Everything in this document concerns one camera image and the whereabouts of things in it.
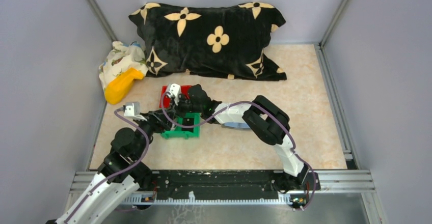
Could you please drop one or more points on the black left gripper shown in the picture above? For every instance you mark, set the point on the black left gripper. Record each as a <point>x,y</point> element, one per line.
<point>158,119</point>

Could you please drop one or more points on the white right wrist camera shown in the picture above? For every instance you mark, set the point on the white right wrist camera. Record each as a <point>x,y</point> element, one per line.
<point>173,92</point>

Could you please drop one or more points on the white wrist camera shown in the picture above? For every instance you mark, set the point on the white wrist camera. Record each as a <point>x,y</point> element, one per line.
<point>173,92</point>
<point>132,110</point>

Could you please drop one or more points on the red plastic bin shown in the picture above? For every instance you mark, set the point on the red plastic bin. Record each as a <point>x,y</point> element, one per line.
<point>165,102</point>

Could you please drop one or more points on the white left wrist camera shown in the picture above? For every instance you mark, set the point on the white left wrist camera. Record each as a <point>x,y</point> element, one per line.
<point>132,110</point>

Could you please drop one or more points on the aluminium frame rail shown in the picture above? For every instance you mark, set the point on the aluminium frame rail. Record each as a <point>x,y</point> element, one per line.
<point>342,181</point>

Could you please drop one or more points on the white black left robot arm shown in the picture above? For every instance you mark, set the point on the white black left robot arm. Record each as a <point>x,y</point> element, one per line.
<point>122,171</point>

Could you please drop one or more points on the yellow and white cloth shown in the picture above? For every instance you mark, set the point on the yellow and white cloth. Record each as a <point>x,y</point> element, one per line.
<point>124,64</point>

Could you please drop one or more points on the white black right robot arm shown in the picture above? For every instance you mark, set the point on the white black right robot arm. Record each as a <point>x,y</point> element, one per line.
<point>269,123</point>

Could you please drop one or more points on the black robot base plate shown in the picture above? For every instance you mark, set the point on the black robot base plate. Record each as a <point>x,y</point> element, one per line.
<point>229,187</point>

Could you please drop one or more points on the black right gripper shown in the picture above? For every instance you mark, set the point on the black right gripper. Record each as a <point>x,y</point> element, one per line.
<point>181,97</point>

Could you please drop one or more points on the black floral pillow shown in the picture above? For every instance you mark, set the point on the black floral pillow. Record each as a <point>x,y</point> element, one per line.
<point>225,42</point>

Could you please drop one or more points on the green plastic bin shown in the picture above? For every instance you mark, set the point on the green plastic bin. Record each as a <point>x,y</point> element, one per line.
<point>184,132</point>

